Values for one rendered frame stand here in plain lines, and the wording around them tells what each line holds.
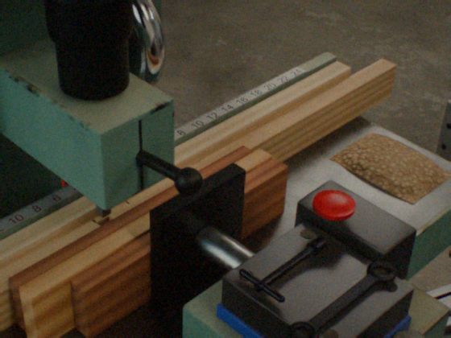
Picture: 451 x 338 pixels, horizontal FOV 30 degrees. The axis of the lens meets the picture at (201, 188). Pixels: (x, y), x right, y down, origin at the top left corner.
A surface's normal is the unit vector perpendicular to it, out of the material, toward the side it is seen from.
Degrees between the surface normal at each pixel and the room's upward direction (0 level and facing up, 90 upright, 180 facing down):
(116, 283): 90
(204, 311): 0
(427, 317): 0
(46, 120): 90
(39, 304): 90
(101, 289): 90
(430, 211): 0
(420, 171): 23
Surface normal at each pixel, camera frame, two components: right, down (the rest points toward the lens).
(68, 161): -0.72, 0.42
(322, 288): 0.02, -0.78
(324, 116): 0.69, 0.46
